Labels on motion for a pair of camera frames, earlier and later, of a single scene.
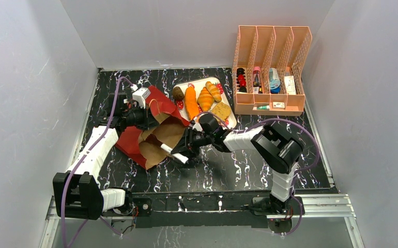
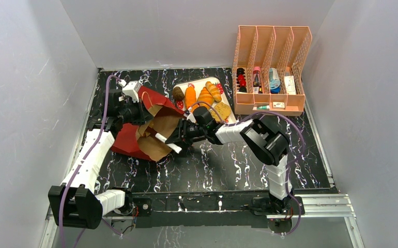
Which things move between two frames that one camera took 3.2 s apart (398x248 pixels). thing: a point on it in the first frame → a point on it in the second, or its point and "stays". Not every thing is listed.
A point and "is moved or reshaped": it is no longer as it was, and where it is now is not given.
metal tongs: [180, 157] → [171, 146]
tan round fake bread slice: [222, 110] stays
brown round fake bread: [178, 93] stays
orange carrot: [191, 103] stays
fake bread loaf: [205, 99] stays
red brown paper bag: [143, 147] is moved or reshaped
